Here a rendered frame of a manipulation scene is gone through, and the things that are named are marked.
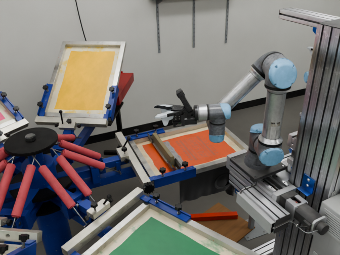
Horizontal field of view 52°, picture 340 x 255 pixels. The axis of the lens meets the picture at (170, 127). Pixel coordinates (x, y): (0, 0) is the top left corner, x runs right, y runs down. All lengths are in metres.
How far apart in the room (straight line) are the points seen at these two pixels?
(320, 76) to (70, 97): 1.99
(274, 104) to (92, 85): 1.76
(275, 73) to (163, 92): 3.23
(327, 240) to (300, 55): 4.11
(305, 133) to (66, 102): 1.91
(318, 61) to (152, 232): 1.21
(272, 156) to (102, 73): 1.78
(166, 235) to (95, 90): 1.46
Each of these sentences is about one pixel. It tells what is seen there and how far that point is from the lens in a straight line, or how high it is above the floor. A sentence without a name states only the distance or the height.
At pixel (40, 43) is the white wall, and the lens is 4.11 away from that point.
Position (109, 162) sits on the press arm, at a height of 1.04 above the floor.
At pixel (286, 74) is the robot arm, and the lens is 1.55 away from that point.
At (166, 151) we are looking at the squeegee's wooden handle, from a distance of 2.41.
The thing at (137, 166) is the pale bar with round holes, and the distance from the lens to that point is 2.32.
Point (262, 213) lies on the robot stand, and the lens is 1.82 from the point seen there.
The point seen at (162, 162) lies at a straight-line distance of 2.49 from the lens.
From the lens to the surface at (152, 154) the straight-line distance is 2.58.
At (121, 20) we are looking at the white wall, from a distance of 4.20.
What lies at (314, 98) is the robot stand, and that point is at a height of 1.69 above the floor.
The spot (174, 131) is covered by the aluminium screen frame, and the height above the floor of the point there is 0.98.
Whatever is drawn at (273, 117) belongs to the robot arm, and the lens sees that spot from 1.66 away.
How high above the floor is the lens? 2.39
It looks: 30 degrees down
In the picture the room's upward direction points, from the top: 2 degrees counter-clockwise
